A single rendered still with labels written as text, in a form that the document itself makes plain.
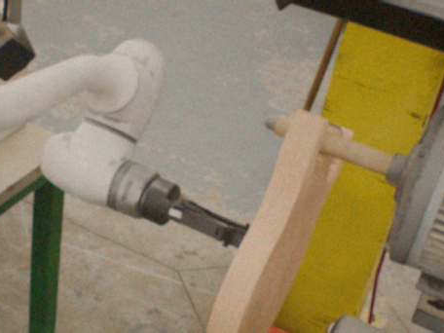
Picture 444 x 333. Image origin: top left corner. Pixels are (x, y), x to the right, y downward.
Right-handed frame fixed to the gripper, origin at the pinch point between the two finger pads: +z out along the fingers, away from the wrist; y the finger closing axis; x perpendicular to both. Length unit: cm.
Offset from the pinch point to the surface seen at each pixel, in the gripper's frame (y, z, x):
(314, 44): -361, -85, 86
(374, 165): 6.4, 12.5, 18.1
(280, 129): 6.3, -2.5, 18.1
